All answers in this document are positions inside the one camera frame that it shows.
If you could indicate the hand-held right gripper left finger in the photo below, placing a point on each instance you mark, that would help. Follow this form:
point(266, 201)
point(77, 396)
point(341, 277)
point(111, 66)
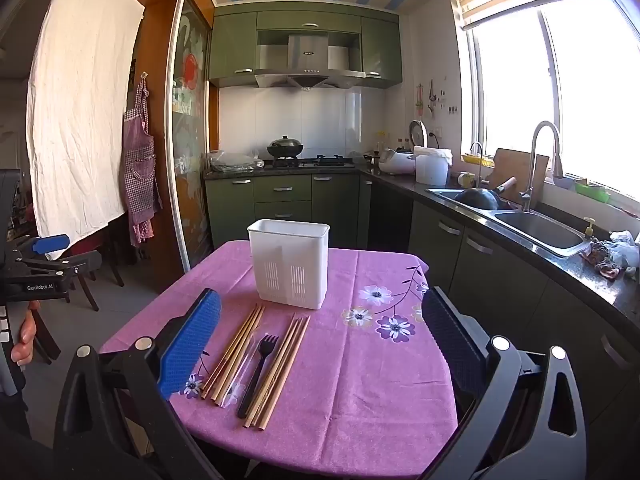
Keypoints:
point(192, 345)

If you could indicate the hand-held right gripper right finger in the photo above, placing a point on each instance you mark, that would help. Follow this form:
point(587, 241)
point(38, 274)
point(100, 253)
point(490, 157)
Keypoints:
point(450, 342)

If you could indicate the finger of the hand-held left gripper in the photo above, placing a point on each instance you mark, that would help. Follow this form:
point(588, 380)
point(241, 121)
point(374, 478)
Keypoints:
point(75, 265)
point(50, 243)

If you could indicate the clear plastic spoon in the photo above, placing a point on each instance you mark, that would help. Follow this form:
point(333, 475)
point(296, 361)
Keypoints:
point(239, 385)

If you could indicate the black plastic fork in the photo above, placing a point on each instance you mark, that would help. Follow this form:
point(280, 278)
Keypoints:
point(257, 380)

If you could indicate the light bamboo chopstick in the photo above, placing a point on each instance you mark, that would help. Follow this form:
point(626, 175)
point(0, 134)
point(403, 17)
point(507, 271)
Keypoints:
point(281, 370)
point(287, 370)
point(275, 370)
point(269, 370)

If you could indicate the white plastic utensil holder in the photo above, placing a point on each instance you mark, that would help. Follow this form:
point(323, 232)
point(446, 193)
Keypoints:
point(287, 247)

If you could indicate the person's left hand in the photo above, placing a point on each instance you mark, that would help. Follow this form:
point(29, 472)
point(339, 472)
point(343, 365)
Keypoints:
point(24, 335)

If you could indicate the red seat wooden chair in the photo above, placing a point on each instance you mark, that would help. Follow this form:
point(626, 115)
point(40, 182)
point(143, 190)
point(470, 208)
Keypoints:
point(100, 255)

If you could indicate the purple floral tablecloth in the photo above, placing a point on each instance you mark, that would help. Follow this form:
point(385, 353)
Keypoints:
point(380, 385)

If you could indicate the purple checked apron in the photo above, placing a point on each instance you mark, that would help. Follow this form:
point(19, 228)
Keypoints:
point(137, 160)

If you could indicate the black stone countertop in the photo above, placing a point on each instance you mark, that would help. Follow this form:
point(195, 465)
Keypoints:
point(560, 272)

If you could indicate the white hanging sheet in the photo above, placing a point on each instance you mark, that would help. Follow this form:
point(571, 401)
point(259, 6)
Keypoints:
point(85, 110)

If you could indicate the stainless steel double sink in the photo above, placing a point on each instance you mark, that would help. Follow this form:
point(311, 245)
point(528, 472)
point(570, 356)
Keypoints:
point(540, 230)

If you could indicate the small cup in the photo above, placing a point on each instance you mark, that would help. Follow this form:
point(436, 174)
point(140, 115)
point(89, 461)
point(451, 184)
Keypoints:
point(466, 179)

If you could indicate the crumpled cloth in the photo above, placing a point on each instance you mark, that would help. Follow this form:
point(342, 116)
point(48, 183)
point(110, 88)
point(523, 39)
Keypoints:
point(600, 257)

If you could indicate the white plastic bucket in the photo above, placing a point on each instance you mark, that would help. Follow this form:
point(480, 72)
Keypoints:
point(431, 170)

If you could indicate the sliding glass door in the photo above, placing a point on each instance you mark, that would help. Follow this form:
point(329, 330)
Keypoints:
point(190, 125)

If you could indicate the yellow plastic tray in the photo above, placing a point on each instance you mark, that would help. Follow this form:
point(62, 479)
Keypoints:
point(475, 159)

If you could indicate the small steel faucet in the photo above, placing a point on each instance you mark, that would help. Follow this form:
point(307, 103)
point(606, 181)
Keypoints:
point(479, 160)

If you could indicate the plastic wrapped pan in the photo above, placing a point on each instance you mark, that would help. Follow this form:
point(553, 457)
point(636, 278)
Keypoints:
point(232, 160)

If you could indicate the white rice cooker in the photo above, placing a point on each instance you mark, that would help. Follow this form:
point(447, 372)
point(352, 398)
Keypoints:
point(397, 160)

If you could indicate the wooden cutting board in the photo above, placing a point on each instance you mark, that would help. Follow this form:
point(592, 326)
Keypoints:
point(520, 165)

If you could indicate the white plastic bag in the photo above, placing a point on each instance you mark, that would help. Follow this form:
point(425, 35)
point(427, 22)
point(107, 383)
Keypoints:
point(625, 247)

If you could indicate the green plastic dish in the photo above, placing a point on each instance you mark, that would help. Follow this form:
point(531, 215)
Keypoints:
point(591, 191)

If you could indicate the condiment bottles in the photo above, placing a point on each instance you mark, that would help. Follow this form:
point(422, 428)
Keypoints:
point(382, 142)

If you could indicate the black wok with lid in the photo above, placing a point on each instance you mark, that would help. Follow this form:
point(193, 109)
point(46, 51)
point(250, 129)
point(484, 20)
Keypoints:
point(285, 149)

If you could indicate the black gas stove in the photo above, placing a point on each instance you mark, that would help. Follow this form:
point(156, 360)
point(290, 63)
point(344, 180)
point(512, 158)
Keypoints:
point(325, 161)

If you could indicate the tall steel faucet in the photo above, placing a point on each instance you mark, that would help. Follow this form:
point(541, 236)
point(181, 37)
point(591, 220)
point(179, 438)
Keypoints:
point(537, 135)

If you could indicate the hanging kitchen tools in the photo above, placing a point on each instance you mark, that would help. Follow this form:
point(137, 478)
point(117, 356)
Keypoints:
point(431, 97)

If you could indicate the kitchen window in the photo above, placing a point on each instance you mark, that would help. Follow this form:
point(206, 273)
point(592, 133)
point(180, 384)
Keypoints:
point(590, 85)

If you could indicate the steel range hood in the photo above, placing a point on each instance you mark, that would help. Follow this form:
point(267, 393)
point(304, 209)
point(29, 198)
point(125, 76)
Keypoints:
point(307, 55)

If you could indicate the wall power outlet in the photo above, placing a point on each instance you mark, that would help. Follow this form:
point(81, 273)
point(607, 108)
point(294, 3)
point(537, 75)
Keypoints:
point(434, 134)

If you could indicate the green wall cabinet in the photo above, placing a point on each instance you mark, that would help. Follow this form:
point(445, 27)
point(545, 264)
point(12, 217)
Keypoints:
point(232, 45)

